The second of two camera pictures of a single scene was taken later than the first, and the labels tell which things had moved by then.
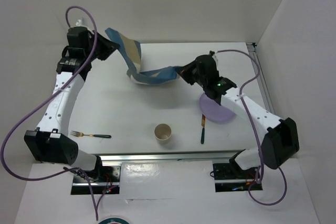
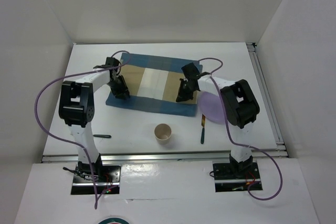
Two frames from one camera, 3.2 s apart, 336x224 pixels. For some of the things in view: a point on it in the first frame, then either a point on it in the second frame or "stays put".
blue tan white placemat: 131,49 → 153,82
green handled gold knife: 203,131 stays put
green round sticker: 114,220 stays put
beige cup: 163,132 stays put
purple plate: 213,110 stays put
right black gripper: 185,70 → 182,96
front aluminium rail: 204,157 stays put
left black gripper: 108,46 → 124,89
